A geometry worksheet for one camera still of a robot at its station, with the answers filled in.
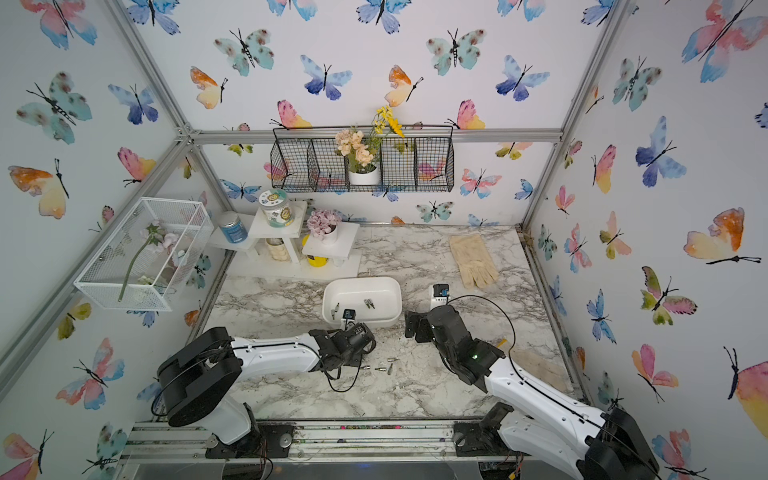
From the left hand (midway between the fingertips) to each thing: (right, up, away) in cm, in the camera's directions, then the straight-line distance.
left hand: (359, 350), depth 89 cm
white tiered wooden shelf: (-41, +26, +19) cm, 52 cm away
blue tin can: (-38, +35, +2) cm, 52 cm away
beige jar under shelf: (-30, +30, +15) cm, 45 cm away
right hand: (+18, +14, -9) cm, 24 cm away
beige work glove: (+39, +26, +22) cm, 51 cm away
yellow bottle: (-17, +26, +14) cm, 34 cm away
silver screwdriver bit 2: (+2, +12, +9) cm, 16 cm away
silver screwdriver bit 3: (-9, +10, +8) cm, 16 cm away
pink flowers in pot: (-10, +37, -2) cm, 38 cm away
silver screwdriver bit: (+3, +12, +9) cm, 15 cm away
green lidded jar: (-22, +41, -4) cm, 47 cm away
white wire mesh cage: (-50, +28, -15) cm, 59 cm away
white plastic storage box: (+5, +13, +10) cm, 17 cm away
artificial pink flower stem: (-49, +33, -15) cm, 60 cm away
